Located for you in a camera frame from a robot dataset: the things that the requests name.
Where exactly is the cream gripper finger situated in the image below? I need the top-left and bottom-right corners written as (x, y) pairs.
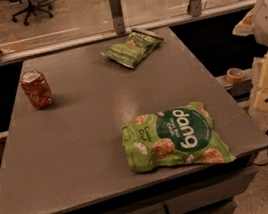
top-left (253, 88), bottom-right (268, 112)

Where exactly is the green dang rice chip bag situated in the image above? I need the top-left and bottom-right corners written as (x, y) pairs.
top-left (122, 101), bottom-right (236, 173)

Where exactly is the small green snack bag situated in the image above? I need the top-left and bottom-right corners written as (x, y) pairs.
top-left (101, 28), bottom-right (164, 69)

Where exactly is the red coke can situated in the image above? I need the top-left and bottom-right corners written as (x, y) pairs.
top-left (20, 70), bottom-right (54, 110)

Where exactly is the orange tape roll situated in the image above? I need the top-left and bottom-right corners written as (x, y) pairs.
top-left (226, 67), bottom-right (245, 83)

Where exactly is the black office chair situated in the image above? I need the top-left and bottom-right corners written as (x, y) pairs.
top-left (9, 0), bottom-right (54, 26)

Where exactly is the middle metal glass bracket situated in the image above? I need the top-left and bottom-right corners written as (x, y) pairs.
top-left (109, 0), bottom-right (126, 35)

